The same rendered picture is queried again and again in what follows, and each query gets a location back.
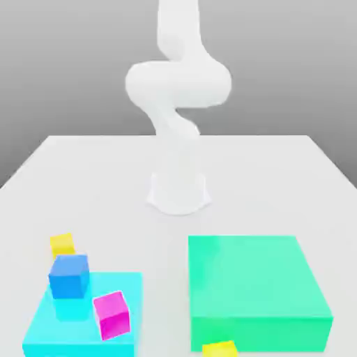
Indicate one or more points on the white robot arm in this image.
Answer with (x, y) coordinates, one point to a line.
(178, 83)

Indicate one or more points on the small yellow cube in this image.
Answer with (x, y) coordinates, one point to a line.
(219, 350)
(62, 244)

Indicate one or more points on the small blue cube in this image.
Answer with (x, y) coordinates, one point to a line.
(68, 279)

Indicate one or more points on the small magenta cube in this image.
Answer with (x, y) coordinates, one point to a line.
(113, 315)

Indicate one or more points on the small cyan cube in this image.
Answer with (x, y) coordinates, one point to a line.
(71, 308)

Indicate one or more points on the large green box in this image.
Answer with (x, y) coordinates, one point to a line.
(251, 279)

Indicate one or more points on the large cyan box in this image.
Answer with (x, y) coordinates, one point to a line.
(78, 334)

